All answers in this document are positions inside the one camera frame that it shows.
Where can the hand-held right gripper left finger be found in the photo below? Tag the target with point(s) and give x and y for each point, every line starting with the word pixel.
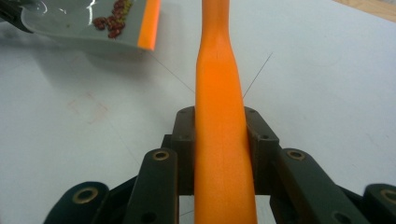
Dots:
pixel 183 149

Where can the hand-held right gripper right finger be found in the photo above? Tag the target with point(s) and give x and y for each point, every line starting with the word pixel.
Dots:
pixel 260 149

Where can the grey dustpan with orange edge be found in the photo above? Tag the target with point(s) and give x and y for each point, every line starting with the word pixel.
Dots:
pixel 68 28

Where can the pile of red crumbs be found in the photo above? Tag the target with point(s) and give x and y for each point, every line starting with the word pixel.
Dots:
pixel 113 20

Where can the wooden table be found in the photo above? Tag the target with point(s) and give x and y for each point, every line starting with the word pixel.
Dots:
pixel 370 7

